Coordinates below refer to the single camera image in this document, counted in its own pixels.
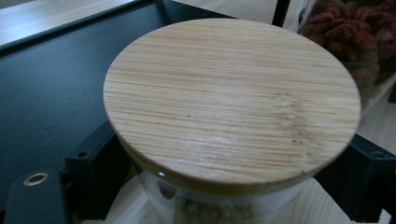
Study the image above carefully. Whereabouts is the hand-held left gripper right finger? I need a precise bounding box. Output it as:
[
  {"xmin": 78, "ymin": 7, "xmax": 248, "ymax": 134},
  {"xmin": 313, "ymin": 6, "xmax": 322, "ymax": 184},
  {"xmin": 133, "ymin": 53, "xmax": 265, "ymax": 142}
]
[{"xmin": 313, "ymin": 133, "xmax": 396, "ymax": 224}]

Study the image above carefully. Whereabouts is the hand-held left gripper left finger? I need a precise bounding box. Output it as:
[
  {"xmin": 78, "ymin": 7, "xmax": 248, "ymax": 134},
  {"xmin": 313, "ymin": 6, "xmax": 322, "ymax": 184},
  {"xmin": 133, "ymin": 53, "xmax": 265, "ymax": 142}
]
[{"xmin": 64, "ymin": 119, "xmax": 138, "ymax": 222}]

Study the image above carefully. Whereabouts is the wooden cylinder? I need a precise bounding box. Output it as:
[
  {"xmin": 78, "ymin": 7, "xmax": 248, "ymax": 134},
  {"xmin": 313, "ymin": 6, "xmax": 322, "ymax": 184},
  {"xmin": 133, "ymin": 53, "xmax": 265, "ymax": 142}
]
[{"xmin": 297, "ymin": 0, "xmax": 396, "ymax": 110}]

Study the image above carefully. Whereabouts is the black metal shelf rack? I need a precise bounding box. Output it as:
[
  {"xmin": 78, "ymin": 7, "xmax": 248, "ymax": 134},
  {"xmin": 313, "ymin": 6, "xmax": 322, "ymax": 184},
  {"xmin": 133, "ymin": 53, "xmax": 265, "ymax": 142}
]
[{"xmin": 0, "ymin": 0, "xmax": 292, "ymax": 216}]

